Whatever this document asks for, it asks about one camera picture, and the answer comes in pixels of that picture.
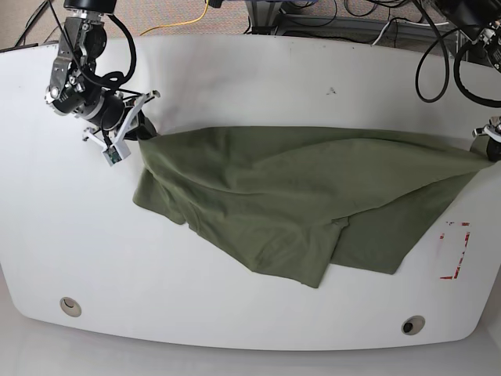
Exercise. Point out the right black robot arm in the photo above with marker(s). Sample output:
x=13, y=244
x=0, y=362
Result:
x=74, y=86

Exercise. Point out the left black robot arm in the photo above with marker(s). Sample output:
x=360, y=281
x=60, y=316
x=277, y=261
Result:
x=479, y=21

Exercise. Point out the left table cable grommet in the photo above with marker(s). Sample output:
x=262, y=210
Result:
x=70, y=307

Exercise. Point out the table cable grommet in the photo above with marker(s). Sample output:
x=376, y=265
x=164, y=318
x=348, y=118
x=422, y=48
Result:
x=413, y=325
x=70, y=307

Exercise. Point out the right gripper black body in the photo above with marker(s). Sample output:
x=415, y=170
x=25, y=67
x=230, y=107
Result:
x=115, y=118

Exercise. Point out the olive green t-shirt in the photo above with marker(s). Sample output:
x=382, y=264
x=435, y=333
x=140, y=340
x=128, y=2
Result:
x=289, y=202

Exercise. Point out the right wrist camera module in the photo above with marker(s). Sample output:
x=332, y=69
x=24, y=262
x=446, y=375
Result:
x=116, y=153

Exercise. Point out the red tape rectangle marking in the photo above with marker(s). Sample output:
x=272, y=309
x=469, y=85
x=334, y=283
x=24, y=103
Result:
x=452, y=248

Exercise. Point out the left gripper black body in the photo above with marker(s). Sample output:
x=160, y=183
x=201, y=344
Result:
x=492, y=129

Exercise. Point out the grey aluminium frame rail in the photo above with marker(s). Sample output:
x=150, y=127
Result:
x=392, y=23

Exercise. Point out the right table cable grommet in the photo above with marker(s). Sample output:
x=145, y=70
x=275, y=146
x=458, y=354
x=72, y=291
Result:
x=413, y=325

